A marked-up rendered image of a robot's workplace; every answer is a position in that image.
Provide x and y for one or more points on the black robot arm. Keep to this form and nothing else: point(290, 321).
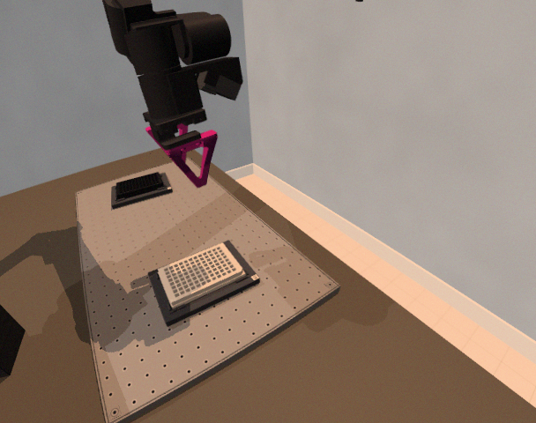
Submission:
point(155, 46)

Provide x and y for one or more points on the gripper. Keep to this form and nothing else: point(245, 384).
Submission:
point(163, 118)

